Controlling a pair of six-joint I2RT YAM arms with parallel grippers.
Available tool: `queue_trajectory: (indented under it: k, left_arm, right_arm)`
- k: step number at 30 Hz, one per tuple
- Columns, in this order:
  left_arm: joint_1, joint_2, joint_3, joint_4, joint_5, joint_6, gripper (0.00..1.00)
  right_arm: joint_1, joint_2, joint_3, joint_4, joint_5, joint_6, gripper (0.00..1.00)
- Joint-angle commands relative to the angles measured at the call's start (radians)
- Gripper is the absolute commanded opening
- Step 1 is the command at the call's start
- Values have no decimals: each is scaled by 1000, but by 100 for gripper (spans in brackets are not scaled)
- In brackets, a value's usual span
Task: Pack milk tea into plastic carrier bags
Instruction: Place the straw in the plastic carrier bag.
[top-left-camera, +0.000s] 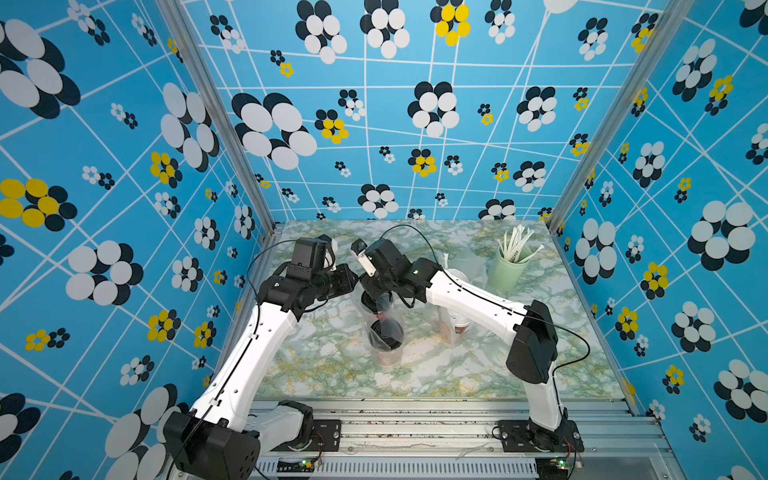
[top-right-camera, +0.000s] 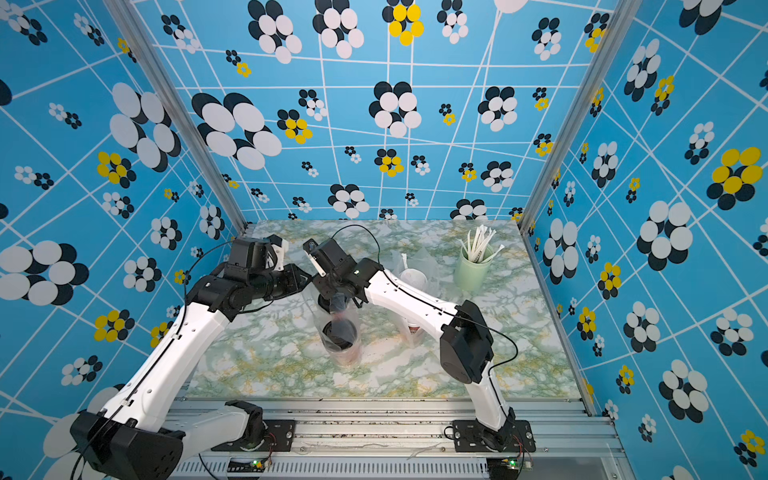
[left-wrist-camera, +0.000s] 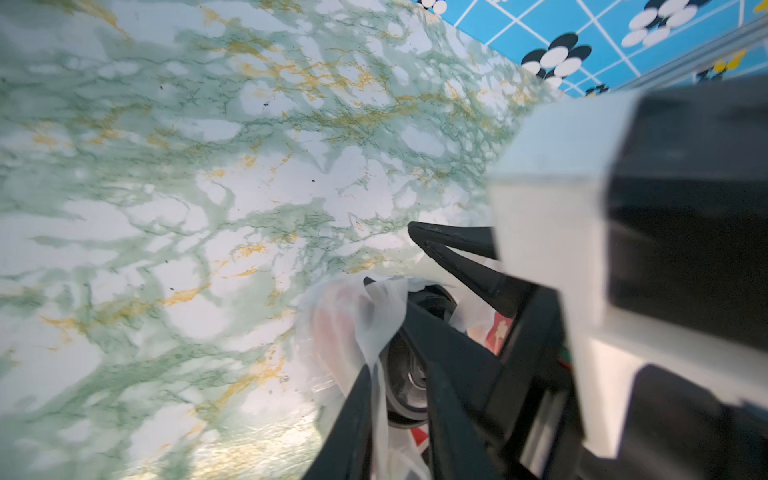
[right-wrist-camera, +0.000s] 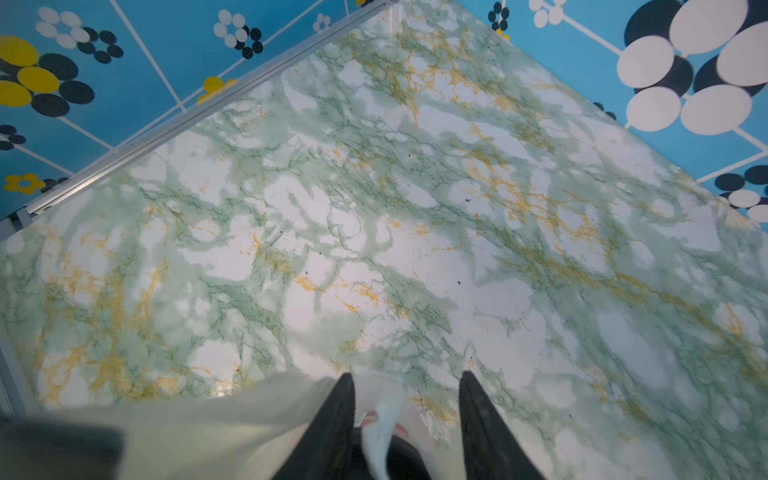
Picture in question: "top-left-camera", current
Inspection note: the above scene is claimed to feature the red cup black lid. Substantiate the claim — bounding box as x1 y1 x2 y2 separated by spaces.
361 292 392 319
367 318 404 367

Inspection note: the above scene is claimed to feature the clear plastic carrier bag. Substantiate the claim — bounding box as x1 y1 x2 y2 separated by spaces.
353 284 410 369
433 251 487 349

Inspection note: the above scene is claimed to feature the red cup white lid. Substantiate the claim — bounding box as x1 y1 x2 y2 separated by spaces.
438 307 471 346
446 269 468 282

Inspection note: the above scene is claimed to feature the red cup white lid front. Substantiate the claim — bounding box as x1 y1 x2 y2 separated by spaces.
446 269 468 282

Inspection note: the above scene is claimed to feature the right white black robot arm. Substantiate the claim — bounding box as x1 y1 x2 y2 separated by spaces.
358 253 584 452

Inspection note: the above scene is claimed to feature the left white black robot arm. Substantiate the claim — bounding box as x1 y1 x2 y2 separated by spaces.
163 235 357 479

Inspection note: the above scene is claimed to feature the white wrapped straws bundle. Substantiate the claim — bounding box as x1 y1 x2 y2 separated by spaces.
497 225 544 264

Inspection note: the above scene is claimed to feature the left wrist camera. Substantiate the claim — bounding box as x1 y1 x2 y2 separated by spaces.
318 234 338 270

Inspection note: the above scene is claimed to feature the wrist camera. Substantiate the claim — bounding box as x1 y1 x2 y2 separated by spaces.
350 238 412 279
318 234 338 270

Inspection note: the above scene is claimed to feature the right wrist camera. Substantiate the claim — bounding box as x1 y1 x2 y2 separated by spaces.
350 238 412 279

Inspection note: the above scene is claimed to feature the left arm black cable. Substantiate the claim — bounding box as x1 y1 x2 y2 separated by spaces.
164 238 301 480

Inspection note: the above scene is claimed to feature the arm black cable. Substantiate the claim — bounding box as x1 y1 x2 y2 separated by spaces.
164 238 301 480
380 223 592 415

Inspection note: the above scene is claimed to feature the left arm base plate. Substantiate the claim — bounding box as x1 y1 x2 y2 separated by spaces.
259 419 342 453

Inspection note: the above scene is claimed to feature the aluminium rail frame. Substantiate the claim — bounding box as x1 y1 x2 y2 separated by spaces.
247 399 683 479

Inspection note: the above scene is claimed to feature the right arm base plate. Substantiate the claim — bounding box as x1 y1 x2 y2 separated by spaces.
492 419 585 454

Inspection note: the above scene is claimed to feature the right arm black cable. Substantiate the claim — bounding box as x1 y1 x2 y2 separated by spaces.
380 223 592 415

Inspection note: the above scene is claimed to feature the left aluminium corner post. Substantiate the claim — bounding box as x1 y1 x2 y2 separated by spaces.
157 0 276 239

